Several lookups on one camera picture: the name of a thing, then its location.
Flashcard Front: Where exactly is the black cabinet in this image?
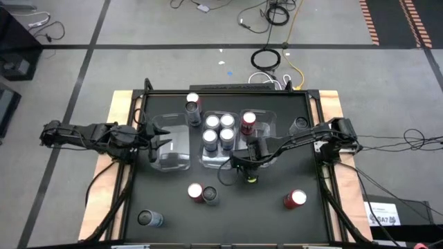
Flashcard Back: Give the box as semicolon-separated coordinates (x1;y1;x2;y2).
0;6;44;82

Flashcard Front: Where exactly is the yellow cable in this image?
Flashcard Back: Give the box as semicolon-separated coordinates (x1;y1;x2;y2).
280;0;305;91

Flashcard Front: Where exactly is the red Fanta soda can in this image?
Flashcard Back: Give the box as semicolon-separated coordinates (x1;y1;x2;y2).
186;91;203;109
282;188;308;210
187;182;205;203
240;111;257;136

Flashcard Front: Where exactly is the black case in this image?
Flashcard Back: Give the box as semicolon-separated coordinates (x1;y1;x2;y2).
0;82;22;139

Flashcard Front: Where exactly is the thin black cable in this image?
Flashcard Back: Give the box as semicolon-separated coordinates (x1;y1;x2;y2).
29;21;66;43

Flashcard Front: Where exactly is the white paper label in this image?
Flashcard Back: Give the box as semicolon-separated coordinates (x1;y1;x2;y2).
363;202;401;228

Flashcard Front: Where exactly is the black metal table frame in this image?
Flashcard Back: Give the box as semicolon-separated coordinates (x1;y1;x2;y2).
82;77;373;249

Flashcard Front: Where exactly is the black box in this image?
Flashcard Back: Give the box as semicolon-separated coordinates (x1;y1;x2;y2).
363;195;443;243

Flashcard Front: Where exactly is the coiled black cable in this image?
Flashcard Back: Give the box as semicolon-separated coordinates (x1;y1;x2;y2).
251;48;282;72
264;5;290;27

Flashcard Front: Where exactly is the clear plastic bin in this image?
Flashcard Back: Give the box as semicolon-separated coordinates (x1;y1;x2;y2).
199;109;240;171
149;112;192;173
237;109;278;170

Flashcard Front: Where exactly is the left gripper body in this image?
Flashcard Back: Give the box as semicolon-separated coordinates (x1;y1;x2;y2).
134;119;156;155

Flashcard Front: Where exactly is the white cable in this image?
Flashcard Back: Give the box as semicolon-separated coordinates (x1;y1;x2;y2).
12;11;51;28
248;71;292;91

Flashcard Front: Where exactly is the tall slim silver can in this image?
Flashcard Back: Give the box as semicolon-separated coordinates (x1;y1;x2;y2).
136;209;165;228
289;116;309;136
201;185;219;207
184;100;202;127

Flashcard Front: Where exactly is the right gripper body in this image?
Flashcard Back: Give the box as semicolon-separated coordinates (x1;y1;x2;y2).
230;136;280;172

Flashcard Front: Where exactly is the blue white soda can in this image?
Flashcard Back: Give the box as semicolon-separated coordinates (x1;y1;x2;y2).
204;114;222;134
219;127;236;151
201;129;219;153
219;113;236;132

